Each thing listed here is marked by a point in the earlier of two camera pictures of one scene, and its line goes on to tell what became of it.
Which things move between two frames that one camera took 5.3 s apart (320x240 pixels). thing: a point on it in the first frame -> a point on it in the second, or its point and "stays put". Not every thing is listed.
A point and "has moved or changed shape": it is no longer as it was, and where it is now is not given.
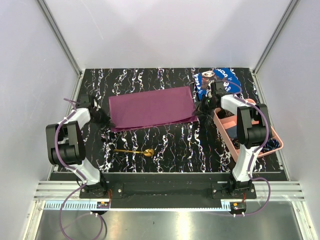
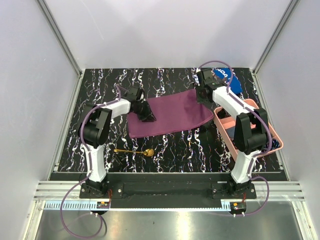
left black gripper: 107,122 -> 148,116
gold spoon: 148,152 stays put
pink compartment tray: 228,123 stays put
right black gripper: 199,111 -> 199,99
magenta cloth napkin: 151,109 has moved or changed shape
